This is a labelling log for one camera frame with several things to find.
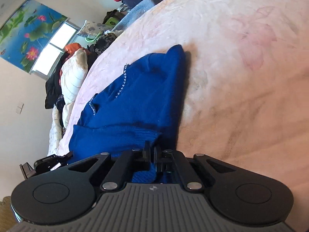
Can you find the blue knit sweater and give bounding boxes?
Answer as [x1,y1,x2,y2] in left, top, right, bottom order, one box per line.
[68,44,187,184]

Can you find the pink blanket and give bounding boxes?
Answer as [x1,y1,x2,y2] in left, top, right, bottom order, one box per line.
[58,0,309,186]

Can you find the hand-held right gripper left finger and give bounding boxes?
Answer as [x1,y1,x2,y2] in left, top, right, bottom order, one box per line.
[66,141,155,193]

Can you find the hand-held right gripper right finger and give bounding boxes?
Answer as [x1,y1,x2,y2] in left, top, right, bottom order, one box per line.
[154,145,243,193]

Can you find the black jacket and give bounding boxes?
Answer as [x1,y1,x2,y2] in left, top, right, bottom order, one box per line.
[45,51,73,110]

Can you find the orange garment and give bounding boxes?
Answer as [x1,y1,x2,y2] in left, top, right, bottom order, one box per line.
[64,43,84,57]

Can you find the dark speckled garment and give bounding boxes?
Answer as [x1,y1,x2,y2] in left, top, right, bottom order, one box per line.
[55,94,67,112]

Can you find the white quilted jacket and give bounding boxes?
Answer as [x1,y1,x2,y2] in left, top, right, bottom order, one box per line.
[60,48,89,126]

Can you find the green plastic item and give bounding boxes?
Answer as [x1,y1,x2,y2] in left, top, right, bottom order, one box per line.
[84,16,117,44]

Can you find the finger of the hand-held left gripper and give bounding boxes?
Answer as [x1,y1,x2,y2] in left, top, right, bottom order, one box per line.
[61,151,74,164]

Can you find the light blue towel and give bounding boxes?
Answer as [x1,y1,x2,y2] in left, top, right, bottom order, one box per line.
[115,0,170,31]

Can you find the leopard print garment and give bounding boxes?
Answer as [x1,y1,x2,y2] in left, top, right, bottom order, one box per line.
[90,32,119,55]

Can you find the floral pillow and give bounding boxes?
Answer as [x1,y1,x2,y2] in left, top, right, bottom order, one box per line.
[76,20,106,38]

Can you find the lotus print roller blind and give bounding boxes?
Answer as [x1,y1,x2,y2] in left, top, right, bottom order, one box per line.
[0,0,68,74]

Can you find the white floral quilt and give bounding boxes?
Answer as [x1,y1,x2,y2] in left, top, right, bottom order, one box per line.
[47,106,65,156]

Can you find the window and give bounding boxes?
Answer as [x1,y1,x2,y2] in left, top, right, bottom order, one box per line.
[31,21,81,78]

